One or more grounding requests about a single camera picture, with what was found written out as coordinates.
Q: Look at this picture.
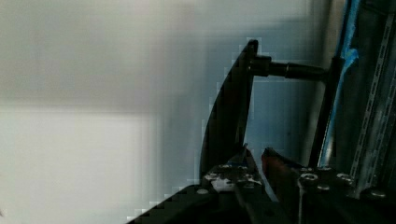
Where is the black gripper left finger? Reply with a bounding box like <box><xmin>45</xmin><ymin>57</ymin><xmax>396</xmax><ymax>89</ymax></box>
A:
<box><xmin>202</xmin><ymin>144</ymin><xmax>265</xmax><ymax>195</ymax></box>

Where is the red-tipped gripper right finger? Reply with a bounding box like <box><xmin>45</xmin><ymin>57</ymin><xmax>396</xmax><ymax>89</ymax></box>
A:
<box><xmin>261</xmin><ymin>147</ymin><xmax>356</xmax><ymax>216</ymax></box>

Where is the black toaster oven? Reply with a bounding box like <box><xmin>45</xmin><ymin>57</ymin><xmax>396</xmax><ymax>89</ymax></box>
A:
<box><xmin>309</xmin><ymin>0</ymin><xmax>395</xmax><ymax>198</ymax></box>

